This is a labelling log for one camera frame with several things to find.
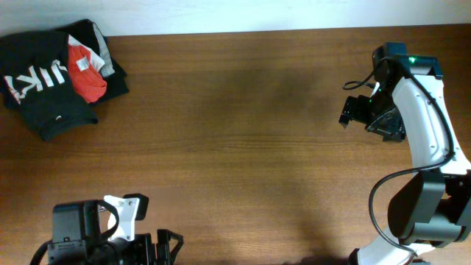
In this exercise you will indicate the red printed folded shirt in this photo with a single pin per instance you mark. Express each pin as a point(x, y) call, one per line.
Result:
point(83, 67)

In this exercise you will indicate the dark green t-shirt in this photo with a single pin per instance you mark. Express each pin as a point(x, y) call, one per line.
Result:
point(35, 81)

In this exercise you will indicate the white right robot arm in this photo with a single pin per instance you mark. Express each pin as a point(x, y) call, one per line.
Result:
point(432, 210)

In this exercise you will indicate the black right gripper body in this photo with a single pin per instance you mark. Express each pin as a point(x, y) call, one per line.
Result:
point(351, 110)

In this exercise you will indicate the white grey folded shirt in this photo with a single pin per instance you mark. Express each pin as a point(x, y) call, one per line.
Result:
point(87, 33)

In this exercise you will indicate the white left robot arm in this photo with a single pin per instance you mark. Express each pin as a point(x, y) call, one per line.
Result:
point(102, 232)

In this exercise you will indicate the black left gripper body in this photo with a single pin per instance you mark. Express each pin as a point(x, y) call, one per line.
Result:
point(163, 246)

